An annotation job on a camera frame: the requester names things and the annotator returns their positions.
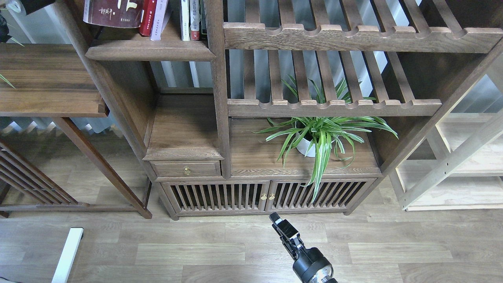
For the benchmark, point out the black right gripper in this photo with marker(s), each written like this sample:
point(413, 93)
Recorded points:
point(309, 264)

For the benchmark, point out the dark maroon book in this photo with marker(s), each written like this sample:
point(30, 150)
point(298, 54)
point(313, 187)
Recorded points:
point(113, 13)

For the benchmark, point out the white robot base leg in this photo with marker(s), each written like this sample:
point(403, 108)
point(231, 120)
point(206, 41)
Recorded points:
point(68, 255)

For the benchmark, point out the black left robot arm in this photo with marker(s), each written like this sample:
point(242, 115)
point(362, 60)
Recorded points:
point(27, 22)

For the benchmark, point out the light wooden shelf unit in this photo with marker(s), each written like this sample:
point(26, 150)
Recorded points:
point(459, 165)

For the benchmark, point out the white plant pot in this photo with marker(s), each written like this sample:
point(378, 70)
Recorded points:
point(305, 147)

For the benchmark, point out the green spider plant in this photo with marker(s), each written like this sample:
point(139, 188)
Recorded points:
point(338, 128)

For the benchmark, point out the dark wooden bookshelf cabinet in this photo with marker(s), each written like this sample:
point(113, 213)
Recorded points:
point(406, 62)

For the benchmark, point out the dark green book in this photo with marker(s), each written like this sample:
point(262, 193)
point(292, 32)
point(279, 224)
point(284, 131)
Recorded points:
point(203, 26)

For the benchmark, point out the white red spine book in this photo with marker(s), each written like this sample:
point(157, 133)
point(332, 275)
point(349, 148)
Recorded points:
point(195, 20)

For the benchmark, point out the white thin book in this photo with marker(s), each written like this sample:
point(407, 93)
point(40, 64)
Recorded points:
point(185, 20)

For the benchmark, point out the pale pink book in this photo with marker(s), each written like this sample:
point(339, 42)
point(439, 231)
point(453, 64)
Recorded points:
point(161, 15)

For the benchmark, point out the dark wooden side table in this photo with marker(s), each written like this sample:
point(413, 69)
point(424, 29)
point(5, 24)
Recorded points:
point(51, 82)

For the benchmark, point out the green plant leaves at left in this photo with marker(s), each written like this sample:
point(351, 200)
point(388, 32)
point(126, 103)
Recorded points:
point(8, 57)

